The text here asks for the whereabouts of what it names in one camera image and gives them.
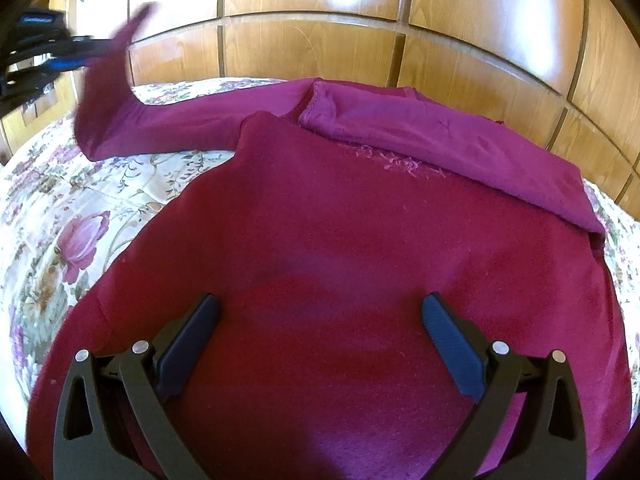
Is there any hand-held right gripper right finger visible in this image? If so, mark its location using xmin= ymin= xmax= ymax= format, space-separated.
xmin=421 ymin=294 xmax=587 ymax=480

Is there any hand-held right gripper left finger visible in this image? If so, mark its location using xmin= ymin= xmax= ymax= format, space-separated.
xmin=52 ymin=294 xmax=222 ymax=480

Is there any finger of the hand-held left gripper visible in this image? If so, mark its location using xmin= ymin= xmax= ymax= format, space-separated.
xmin=65 ymin=35 xmax=110 ymax=55
xmin=37 ymin=54 xmax=103 ymax=73

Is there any magenta knit sweater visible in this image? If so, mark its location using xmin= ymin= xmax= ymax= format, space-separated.
xmin=27 ymin=2 xmax=632 ymax=480

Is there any floral bedspread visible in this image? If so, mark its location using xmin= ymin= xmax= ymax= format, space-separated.
xmin=0 ymin=77 xmax=640 ymax=411

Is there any wooden wardrobe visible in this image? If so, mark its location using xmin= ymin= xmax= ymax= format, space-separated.
xmin=75 ymin=0 xmax=640 ymax=211

